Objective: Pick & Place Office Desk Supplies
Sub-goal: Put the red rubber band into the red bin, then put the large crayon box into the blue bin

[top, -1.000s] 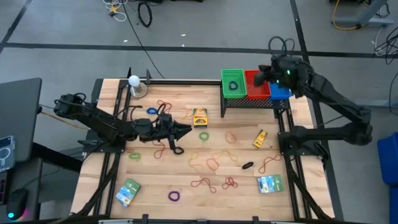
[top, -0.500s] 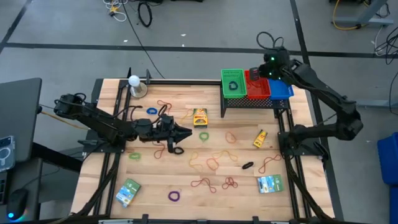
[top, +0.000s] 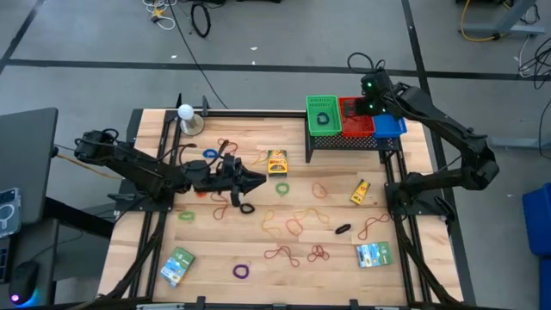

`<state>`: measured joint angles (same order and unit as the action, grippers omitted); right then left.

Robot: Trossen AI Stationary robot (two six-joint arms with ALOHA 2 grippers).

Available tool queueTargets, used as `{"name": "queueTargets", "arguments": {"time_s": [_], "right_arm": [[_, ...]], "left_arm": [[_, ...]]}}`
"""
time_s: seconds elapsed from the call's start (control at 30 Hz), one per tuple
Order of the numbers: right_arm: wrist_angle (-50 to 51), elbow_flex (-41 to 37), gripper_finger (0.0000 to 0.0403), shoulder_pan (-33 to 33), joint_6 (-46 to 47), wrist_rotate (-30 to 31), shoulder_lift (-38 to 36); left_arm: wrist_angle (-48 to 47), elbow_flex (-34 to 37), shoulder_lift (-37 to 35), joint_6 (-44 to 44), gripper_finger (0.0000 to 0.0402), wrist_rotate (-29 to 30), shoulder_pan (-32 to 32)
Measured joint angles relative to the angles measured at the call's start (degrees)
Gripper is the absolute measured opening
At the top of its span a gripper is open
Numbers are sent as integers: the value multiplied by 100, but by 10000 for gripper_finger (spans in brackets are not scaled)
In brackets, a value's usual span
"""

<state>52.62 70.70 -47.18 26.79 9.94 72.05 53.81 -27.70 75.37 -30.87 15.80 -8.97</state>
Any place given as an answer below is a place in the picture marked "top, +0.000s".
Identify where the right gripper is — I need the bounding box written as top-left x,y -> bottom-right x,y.
345,95 -> 391,118

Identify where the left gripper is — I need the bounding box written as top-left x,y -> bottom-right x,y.
191,153 -> 268,208

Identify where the red plastic basket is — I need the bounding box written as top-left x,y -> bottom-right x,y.
337,96 -> 376,138

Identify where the large crayon box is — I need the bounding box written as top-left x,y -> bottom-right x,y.
267,149 -> 289,177

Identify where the blue plastic basket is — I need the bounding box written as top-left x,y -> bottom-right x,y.
372,112 -> 408,139

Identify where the green plastic basket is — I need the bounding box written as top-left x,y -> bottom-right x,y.
305,95 -> 344,138

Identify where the small printed cardboard pack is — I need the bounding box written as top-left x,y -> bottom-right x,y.
159,246 -> 196,288
356,240 -> 394,270

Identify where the grey desk foot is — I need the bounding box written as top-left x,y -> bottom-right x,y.
492,136 -> 551,150
462,0 -> 546,38

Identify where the black side desk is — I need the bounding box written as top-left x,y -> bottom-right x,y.
0,195 -> 116,310

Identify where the black mesh metal shelf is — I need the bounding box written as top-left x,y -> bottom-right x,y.
304,109 -> 404,164

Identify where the small yellow crayon box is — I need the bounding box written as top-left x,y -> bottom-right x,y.
350,178 -> 372,206

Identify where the white bulb on brass base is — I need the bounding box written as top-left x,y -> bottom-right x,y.
176,103 -> 206,137

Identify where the blue plastic bin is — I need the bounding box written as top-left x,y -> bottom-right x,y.
522,183 -> 551,259
537,257 -> 551,310

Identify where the dark grey laptop lid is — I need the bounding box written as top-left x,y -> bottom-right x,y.
0,107 -> 59,227

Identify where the phone in clear case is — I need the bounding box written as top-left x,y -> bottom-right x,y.
0,188 -> 22,240

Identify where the black computer mouse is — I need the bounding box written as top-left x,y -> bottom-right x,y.
8,260 -> 40,307

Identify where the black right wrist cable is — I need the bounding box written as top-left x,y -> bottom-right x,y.
346,52 -> 387,75

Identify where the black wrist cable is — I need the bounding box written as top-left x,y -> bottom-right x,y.
170,137 -> 232,167
346,52 -> 387,75

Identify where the black aluminium frame rail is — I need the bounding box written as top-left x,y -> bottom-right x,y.
163,109 -> 307,120
77,296 -> 474,310

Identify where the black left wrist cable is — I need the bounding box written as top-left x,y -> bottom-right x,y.
170,137 -> 232,167

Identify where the long black floor cable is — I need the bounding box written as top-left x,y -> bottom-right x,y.
165,0 -> 229,109

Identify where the yellow floor cable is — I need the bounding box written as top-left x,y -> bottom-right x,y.
460,0 -> 500,43

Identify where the black cable bundle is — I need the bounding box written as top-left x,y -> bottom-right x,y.
393,214 -> 457,305
96,214 -> 167,302

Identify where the coiled black floor cable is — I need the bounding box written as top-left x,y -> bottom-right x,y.
190,2 -> 212,39

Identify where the white floor cable bundle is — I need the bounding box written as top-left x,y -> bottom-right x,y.
142,0 -> 177,31

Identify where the black floor cable tangle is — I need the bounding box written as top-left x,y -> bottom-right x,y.
518,36 -> 551,90

